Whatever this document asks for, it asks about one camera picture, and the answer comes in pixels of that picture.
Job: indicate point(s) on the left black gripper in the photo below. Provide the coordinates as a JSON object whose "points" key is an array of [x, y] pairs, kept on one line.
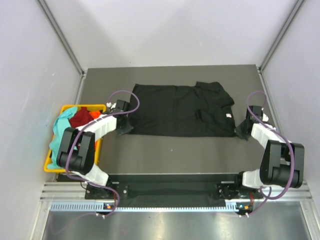
{"points": [[127, 129]]}

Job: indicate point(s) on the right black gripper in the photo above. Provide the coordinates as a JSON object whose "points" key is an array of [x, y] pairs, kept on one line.
{"points": [[238, 131]]}

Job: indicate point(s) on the black t-shirt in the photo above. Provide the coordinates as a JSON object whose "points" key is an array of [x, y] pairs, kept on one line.
{"points": [[202, 110]]}

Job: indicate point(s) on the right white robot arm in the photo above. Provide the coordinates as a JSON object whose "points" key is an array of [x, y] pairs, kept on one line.
{"points": [[280, 162]]}

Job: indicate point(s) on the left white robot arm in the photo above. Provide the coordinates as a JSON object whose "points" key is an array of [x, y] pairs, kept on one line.
{"points": [[77, 151]]}

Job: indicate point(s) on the orange t-shirt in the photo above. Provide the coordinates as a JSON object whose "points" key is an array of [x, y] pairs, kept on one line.
{"points": [[95, 114]]}

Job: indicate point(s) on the dark red t-shirt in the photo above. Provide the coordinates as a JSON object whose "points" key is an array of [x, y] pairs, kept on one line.
{"points": [[81, 118]]}

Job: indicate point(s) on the teal t-shirt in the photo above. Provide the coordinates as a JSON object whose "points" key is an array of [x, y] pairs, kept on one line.
{"points": [[59, 126]]}

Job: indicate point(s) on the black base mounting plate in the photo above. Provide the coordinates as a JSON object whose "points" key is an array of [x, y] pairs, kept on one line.
{"points": [[177, 190]]}

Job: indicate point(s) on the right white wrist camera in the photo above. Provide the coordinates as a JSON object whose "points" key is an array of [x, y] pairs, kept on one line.
{"points": [[263, 117]]}

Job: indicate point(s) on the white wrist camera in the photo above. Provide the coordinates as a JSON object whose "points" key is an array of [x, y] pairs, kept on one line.
{"points": [[110, 106], [263, 117]]}

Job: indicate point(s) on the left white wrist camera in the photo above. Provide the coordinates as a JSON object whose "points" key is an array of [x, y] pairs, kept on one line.
{"points": [[110, 106]]}

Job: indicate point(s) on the slotted grey cable duct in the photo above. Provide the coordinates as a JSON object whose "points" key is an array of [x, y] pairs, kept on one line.
{"points": [[105, 207]]}

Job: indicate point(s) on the right aluminium frame post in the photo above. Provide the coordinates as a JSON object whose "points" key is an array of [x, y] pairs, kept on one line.
{"points": [[293, 13]]}

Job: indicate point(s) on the aluminium frame post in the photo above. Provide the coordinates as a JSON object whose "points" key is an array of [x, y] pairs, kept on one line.
{"points": [[293, 13], [60, 35]]}

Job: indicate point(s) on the left aluminium frame post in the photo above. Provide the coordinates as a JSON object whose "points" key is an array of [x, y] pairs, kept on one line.
{"points": [[60, 35]]}

